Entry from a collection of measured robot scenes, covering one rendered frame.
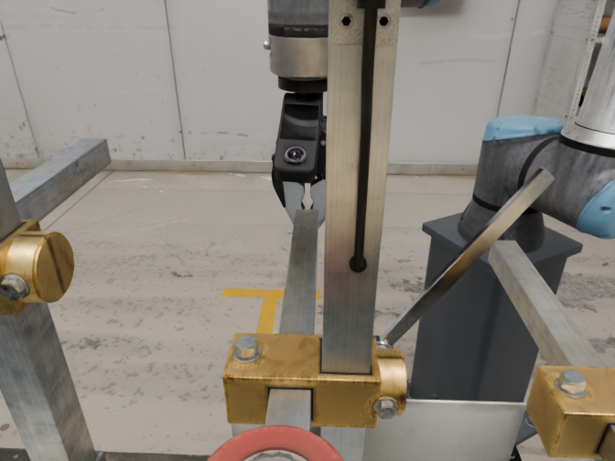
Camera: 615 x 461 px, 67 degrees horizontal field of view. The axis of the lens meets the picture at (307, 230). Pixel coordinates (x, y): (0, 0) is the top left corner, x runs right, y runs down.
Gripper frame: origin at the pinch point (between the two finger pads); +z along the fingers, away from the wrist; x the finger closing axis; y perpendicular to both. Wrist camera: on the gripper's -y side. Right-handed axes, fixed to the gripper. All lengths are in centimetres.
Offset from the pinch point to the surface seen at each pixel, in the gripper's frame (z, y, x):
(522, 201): -14.8, -20.7, -18.1
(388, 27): -28.5, -30.1, -5.4
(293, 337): -5.2, -26.7, -0.1
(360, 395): -3.9, -31.1, -5.2
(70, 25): -2, 238, 150
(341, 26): -28.5, -30.3, -3.1
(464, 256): -10.6, -22.5, -13.8
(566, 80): 21, 206, -128
